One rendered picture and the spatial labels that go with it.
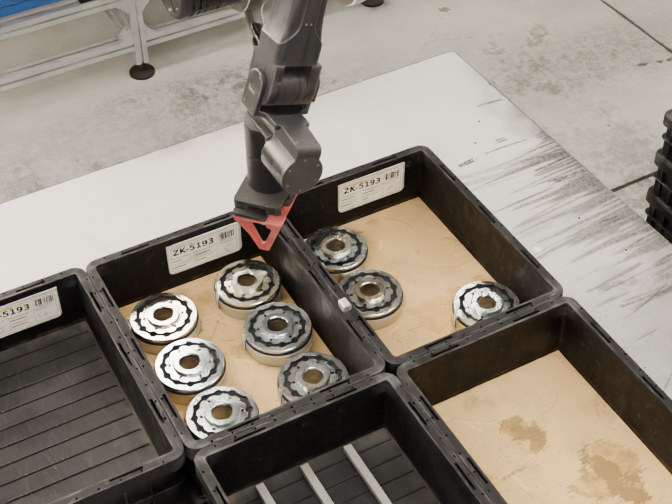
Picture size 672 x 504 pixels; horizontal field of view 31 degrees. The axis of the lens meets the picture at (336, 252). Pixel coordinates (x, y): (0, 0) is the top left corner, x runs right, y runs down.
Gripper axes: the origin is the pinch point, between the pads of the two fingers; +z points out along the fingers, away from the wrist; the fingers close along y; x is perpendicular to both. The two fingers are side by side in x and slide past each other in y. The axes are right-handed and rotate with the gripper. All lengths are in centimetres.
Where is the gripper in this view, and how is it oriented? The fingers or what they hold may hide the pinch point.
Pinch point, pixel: (271, 229)
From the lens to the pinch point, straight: 166.4
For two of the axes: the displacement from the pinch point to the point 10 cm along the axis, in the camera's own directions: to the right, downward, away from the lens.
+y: 3.0, -6.7, 6.8
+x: -9.5, -2.1, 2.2
